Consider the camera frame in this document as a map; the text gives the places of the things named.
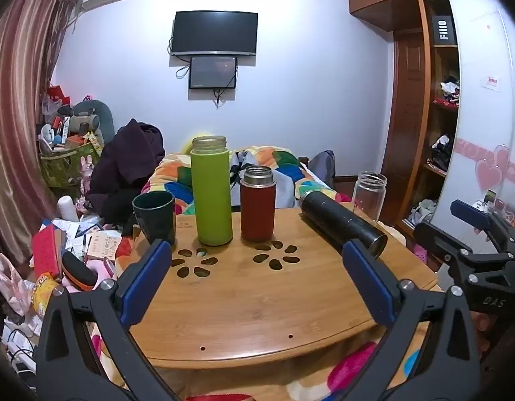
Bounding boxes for dark green cup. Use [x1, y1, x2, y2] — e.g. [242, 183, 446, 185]
[132, 191, 177, 246]

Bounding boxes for wooden wardrobe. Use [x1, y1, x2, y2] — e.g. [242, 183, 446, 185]
[347, 0, 498, 237]

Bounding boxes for black and white clothes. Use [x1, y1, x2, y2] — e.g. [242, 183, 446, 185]
[432, 134, 454, 172]

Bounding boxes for yellow snack bag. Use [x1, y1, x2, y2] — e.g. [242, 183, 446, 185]
[30, 273, 60, 317]

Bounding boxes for red thermos bottle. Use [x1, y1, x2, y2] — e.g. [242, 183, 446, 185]
[240, 165, 276, 242]

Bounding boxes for folded clothes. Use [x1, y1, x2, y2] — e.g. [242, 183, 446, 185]
[439, 76, 461, 106]

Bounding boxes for white power strip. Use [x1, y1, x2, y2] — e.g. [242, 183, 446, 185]
[2, 329, 36, 373]

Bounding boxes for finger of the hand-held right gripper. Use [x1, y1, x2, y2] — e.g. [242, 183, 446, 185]
[450, 199, 515, 255]
[413, 221, 515, 269]

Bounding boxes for black box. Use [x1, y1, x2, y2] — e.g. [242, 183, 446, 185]
[431, 15, 455, 47]

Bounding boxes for black and orange case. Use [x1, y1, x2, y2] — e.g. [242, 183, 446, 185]
[61, 251, 99, 292]

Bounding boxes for red box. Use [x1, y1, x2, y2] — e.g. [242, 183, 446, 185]
[31, 224, 62, 281]

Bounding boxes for white bottle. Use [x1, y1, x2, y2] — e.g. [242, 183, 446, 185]
[57, 196, 80, 222]

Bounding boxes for small wall monitor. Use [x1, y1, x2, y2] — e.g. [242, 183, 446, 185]
[189, 56, 238, 90]

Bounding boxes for white shoes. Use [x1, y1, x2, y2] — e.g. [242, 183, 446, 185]
[409, 199, 438, 227]

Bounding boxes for clear glass jar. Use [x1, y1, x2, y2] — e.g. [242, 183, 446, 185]
[352, 171, 388, 223]

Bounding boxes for green bottle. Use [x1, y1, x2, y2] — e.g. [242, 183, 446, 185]
[190, 135, 234, 247]

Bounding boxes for striped red curtain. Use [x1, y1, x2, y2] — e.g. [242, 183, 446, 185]
[0, 0, 82, 262]

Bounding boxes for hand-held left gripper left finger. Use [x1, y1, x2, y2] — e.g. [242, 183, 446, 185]
[34, 239, 181, 401]

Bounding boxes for pink bunny toy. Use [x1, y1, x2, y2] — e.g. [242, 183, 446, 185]
[79, 155, 95, 193]

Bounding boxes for green storage bag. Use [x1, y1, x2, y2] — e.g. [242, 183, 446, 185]
[39, 141, 104, 189]

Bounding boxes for grey plush toy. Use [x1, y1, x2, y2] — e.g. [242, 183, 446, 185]
[58, 100, 115, 145]

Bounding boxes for wooden tray table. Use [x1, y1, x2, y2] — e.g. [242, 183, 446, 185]
[115, 207, 440, 371]

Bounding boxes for dark purple clothes pile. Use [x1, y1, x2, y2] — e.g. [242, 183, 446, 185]
[86, 119, 166, 235]

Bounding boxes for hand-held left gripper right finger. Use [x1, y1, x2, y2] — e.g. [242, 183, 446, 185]
[337, 239, 481, 401]

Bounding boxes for grey clothing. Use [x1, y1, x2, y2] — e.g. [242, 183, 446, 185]
[311, 150, 337, 191]

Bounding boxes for paper notepad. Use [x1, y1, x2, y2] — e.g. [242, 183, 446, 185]
[86, 234, 121, 263]

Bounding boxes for white sliding wardrobe door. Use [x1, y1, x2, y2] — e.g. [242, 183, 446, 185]
[428, 0, 515, 237]

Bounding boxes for black thermos bottle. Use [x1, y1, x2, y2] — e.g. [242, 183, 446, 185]
[300, 190, 388, 258]

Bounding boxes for wall television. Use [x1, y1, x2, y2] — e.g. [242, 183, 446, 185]
[170, 10, 259, 57]

